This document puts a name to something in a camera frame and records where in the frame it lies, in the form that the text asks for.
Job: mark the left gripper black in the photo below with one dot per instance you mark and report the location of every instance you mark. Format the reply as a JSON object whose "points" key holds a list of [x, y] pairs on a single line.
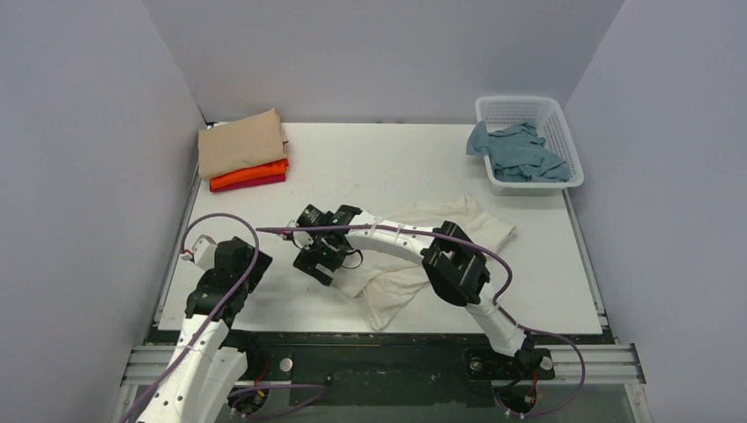
{"points": [[249, 263]]}

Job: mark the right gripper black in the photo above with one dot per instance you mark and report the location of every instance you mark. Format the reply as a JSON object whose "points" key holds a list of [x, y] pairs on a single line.
{"points": [[318, 256]]}

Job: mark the cream white t shirt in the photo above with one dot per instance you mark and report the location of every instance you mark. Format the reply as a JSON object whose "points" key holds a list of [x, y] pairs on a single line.
{"points": [[388, 283]]}

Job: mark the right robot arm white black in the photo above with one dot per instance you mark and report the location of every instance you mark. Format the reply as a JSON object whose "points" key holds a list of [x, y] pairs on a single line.
{"points": [[455, 266]]}

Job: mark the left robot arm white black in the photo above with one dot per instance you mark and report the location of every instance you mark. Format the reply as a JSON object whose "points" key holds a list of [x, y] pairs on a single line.
{"points": [[202, 369]]}

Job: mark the folded red t shirt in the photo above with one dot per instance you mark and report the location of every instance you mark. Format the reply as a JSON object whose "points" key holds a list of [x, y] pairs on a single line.
{"points": [[266, 180]]}

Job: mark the folded orange t shirt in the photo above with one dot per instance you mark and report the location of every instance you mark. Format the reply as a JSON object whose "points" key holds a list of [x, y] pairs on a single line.
{"points": [[273, 168]]}

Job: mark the folded beige t shirt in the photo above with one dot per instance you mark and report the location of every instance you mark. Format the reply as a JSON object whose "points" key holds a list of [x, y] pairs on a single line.
{"points": [[249, 142]]}

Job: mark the teal blue t shirt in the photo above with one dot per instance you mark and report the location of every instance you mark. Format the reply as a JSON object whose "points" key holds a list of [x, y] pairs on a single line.
{"points": [[517, 154]]}

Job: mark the white plastic basket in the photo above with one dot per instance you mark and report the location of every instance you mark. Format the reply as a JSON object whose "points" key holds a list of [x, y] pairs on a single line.
{"points": [[502, 111]]}

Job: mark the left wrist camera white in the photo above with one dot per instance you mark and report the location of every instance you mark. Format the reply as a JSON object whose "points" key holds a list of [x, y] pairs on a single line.
{"points": [[202, 253]]}

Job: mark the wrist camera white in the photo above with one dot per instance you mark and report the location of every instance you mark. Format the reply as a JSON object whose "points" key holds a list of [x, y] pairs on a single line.
{"points": [[202, 253], [299, 239]]}

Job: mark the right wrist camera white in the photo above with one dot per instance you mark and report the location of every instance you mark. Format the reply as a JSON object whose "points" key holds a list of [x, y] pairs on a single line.
{"points": [[299, 239]]}

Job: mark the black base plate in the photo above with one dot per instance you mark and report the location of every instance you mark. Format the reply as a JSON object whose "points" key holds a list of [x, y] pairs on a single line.
{"points": [[463, 374]]}

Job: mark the aluminium rail frame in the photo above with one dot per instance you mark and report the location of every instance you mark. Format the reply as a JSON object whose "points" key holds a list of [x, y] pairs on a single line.
{"points": [[593, 360]]}

